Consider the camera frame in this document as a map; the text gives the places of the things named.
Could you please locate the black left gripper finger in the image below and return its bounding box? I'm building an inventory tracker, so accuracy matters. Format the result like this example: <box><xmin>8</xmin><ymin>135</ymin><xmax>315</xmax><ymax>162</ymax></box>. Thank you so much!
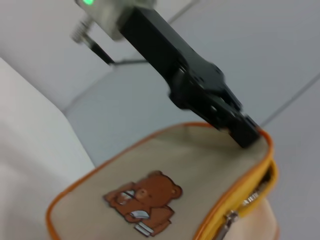
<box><xmin>184</xmin><ymin>94</ymin><xmax>260</xmax><ymax>149</ymax></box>
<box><xmin>212</xmin><ymin>85</ymin><xmax>259</xmax><ymax>132</ymax></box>

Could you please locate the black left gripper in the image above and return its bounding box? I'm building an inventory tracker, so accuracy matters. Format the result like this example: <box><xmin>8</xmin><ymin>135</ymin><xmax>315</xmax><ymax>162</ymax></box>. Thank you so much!
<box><xmin>117</xmin><ymin>6</ymin><xmax>226</xmax><ymax>110</ymax></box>

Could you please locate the beige orange bear food bag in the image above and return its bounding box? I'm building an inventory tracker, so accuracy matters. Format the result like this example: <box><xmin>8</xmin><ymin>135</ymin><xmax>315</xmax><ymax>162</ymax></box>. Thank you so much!
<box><xmin>44</xmin><ymin>121</ymin><xmax>280</xmax><ymax>240</ymax></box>

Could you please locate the silver zipper pull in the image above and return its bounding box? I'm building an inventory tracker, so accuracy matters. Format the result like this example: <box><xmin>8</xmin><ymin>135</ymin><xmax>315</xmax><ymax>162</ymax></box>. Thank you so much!
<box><xmin>217</xmin><ymin>209</ymin><xmax>240</xmax><ymax>240</ymax></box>

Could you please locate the left arm metal cable connector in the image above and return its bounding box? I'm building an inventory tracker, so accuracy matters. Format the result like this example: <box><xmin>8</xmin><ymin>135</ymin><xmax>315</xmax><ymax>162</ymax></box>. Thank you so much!
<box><xmin>69</xmin><ymin>19</ymin><xmax>116</xmax><ymax>67</ymax></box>

